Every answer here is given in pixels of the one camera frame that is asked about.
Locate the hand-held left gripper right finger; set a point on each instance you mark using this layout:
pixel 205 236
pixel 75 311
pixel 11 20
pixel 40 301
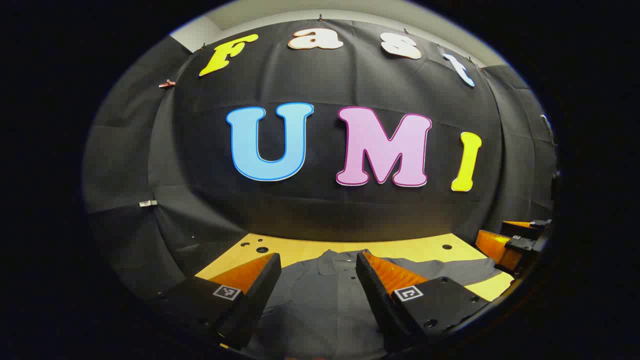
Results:
pixel 375 295

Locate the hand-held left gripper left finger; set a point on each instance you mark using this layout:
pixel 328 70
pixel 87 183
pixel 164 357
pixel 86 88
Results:
pixel 260 295

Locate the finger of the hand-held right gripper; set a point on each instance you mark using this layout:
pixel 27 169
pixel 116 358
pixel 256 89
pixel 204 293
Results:
pixel 525 227
pixel 495 250

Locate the grey polo shirt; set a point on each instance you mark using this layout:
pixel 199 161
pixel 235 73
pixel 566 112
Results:
pixel 320 305

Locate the black backdrop cloth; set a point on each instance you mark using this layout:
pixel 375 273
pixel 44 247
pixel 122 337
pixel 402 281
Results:
pixel 320 210

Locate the silver cloth clip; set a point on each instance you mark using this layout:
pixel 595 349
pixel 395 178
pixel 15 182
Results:
pixel 148 203

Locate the red cloth clip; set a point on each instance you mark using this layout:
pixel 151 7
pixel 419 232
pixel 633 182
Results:
pixel 167 83

